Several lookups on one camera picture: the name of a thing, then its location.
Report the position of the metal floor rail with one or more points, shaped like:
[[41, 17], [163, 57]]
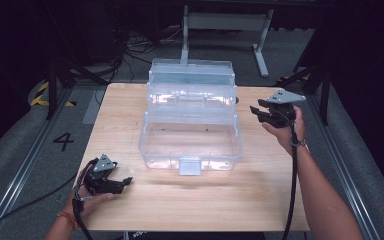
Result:
[[343, 166], [26, 163]]

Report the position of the person's right hand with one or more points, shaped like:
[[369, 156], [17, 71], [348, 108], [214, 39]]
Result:
[[286, 136]]

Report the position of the person's left hand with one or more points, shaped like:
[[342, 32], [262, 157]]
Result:
[[90, 201]]

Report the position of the black tripod stand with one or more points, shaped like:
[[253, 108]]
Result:
[[63, 75], [316, 80]]

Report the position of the grey metal table frame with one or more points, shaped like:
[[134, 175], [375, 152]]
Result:
[[226, 21]]

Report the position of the dark wrist band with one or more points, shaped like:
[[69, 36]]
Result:
[[300, 143]]

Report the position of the clear plastic storage box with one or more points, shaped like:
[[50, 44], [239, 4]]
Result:
[[190, 146]]

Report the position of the yellow and black floor tape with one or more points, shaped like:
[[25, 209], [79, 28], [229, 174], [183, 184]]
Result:
[[40, 96]]

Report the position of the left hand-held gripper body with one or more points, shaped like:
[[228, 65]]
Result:
[[101, 176]]

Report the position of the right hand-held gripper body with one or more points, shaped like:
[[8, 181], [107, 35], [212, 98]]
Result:
[[283, 110]]

